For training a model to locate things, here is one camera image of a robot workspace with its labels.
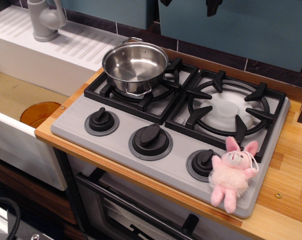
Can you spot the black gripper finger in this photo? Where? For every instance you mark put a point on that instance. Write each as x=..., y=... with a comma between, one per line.
x=166, y=2
x=212, y=6

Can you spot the stainless steel pot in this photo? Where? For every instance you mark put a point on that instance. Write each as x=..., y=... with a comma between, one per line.
x=135, y=67

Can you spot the black right burner grate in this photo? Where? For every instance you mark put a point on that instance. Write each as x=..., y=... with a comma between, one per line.
x=215, y=106

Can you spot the black burner grate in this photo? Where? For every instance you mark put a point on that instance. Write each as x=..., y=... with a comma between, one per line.
x=215, y=106
x=155, y=106

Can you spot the black left burner grate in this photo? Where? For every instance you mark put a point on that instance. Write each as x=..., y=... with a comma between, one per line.
x=155, y=106

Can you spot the grey toy faucet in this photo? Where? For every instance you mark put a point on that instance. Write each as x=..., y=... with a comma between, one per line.
x=46, y=22

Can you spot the grey toy stove top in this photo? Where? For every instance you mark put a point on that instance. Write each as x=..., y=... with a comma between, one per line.
x=170, y=170

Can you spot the black left stove knob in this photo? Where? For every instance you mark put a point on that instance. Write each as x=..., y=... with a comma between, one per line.
x=101, y=123

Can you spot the black stove knob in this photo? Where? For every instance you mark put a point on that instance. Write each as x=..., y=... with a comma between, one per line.
x=150, y=143
x=101, y=123
x=199, y=164

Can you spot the black middle stove knob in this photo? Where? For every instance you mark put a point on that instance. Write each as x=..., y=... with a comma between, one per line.
x=150, y=143

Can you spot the white toy sink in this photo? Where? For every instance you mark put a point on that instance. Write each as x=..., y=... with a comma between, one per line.
x=32, y=72

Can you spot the black right stove knob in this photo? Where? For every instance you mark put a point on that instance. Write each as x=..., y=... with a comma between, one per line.
x=199, y=164

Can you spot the pink plush bunny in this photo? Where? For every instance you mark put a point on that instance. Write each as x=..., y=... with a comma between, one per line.
x=231, y=173

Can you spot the orange plastic bowl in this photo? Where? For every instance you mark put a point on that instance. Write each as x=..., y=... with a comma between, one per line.
x=36, y=114

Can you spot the toy oven door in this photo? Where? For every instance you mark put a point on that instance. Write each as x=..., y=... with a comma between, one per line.
x=123, y=210

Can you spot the black oven door handle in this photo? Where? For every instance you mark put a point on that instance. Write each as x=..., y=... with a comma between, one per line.
x=92, y=183

